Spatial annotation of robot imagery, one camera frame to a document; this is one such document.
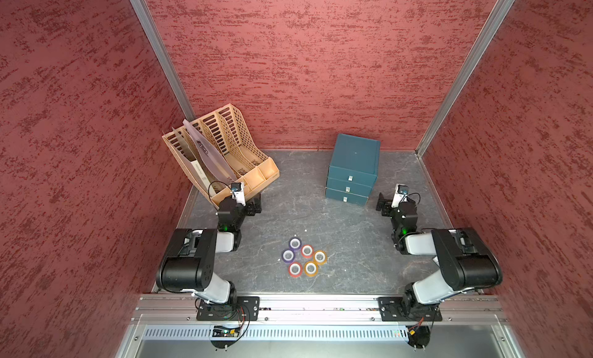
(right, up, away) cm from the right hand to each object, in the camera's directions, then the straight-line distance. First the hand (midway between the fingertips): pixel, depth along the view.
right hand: (390, 196), depth 94 cm
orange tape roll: (-30, -22, -9) cm, 38 cm away
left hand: (-60, 0, 0) cm, 60 cm away
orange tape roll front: (-34, -25, -11) cm, 44 cm away
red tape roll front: (-40, -26, -12) cm, 49 cm away
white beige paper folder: (-75, +13, -16) cm, 77 cm away
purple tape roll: (-42, -21, -9) cm, 48 cm away
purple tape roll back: (-40, -18, -6) cm, 44 cm away
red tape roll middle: (-35, -20, -7) cm, 41 cm away
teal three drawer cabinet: (-17, +11, -8) cm, 22 cm away
